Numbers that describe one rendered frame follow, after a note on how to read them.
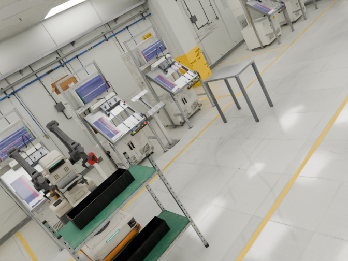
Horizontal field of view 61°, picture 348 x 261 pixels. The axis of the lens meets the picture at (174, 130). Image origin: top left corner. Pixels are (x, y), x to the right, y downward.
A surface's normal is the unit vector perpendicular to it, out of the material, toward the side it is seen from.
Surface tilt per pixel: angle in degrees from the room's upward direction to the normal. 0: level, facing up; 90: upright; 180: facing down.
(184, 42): 90
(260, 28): 90
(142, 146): 90
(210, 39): 90
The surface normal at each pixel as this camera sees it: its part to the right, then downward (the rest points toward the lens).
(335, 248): -0.48, -0.81
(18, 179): 0.11, -0.57
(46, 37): 0.59, -0.01
